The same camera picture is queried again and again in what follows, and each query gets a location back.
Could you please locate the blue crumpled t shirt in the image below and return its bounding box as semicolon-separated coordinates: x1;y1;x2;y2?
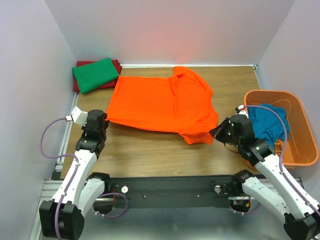
248;107;285;149

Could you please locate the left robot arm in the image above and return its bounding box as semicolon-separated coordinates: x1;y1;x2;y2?
39;106;111;240

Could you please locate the green folded t shirt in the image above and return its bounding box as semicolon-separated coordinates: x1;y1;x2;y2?
72;58;119;94

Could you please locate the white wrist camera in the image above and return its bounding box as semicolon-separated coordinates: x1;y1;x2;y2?
65;106;88;126
235;105;249;118

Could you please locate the orange t shirt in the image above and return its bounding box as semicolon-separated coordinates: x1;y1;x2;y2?
106;66;219;145

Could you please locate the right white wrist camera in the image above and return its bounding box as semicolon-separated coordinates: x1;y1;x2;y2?
235;105;249;118

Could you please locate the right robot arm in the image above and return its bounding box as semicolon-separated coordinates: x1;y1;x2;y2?
209;114;320;240

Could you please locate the orange plastic laundry basket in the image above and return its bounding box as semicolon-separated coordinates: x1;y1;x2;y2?
243;90;319;169

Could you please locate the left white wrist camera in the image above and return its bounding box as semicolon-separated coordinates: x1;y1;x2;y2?
65;106;88;126

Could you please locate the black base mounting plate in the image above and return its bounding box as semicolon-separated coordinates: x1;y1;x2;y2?
93;175;254;214

